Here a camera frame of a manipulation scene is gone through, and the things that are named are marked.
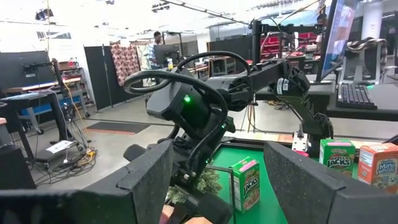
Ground person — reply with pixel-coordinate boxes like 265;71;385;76
145;30;165;71
314;12;329;55

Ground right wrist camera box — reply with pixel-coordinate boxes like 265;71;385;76
146;81;188;121

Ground black ceiling spotlight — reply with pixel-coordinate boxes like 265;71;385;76
34;8;54;21

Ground black equipment stand frame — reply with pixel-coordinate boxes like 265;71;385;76
251;19;324;68

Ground dark office desk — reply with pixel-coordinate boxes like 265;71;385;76
254;73;398;122

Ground red storage bins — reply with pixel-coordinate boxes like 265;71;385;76
260;30;318;60

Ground white metal base bracket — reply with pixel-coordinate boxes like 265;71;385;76
292;130;308;152

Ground black background monitor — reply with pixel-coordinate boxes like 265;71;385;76
154;43;181;68

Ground orange Mini Wheats cereal box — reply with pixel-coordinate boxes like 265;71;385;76
357;142;398;194

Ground green Apple Jacks cereal box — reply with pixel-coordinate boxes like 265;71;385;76
229;156;261;215
319;138;356;178

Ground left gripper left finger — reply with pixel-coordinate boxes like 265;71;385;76
0;139;174;224

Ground black standing desk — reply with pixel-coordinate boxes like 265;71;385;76
0;90;74;166

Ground large computer monitor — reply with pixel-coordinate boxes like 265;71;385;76
316;0;358;83

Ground black wall screen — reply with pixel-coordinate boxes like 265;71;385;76
0;51;57;91

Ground white paper sheet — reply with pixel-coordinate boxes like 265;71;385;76
45;139;74;155

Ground black partition panel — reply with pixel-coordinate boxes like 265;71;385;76
84;45;144;111

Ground black floor mat red edge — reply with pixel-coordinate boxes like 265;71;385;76
86;121;150;136

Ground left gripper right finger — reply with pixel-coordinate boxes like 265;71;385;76
263;141;398;224

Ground metal shelf cart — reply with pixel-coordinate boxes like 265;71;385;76
57;57;91;118

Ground pale green potted plant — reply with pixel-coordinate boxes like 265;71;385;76
166;167;223;205

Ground black aluminium rig frame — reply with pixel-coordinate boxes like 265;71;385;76
214;133;398;159

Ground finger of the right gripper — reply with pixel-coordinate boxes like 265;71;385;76
173;185;200;209
193;193;233;224

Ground floor cable bundle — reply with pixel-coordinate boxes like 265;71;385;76
29;118;99;184

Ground thin black shelf frame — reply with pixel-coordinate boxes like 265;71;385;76
205;164;237;224

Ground black computer keyboard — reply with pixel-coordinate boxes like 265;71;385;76
336;82;378;110

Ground grey office chair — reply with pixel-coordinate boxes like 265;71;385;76
338;36;389;85

